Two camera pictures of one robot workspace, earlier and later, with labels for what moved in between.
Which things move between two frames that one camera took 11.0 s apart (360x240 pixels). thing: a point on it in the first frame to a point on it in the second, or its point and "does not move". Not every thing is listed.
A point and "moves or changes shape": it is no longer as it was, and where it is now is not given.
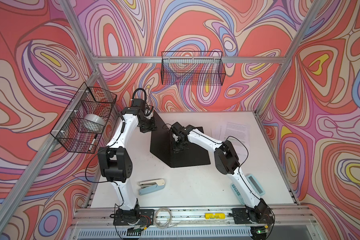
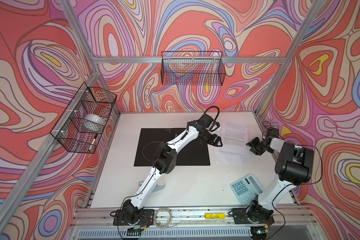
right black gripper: [176, 149] to [253, 143]
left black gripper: [152, 126] to [213, 141]
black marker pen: [93, 142] does not move
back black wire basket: [193, 68] does not move
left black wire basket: [80, 125] does not move
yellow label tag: [215, 216] does not move
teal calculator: [254, 184] does not move
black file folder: [162, 146] moves or changes shape
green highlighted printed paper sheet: [237, 134] does not move
